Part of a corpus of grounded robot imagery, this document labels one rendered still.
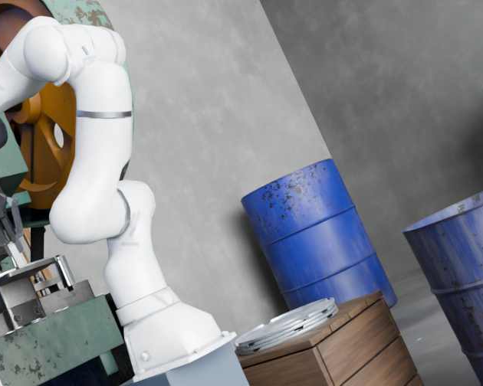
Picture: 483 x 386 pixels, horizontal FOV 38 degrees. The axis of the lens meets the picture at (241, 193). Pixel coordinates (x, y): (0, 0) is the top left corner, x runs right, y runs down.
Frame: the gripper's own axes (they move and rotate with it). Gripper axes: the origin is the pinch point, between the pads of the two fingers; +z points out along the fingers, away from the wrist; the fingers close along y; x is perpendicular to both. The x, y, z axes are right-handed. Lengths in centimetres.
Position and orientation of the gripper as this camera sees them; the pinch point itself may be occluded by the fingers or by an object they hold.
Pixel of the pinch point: (17, 254)
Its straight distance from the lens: 186.4
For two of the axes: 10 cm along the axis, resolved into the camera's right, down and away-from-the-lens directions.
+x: -1.4, -2.1, 9.7
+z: 3.8, 8.9, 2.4
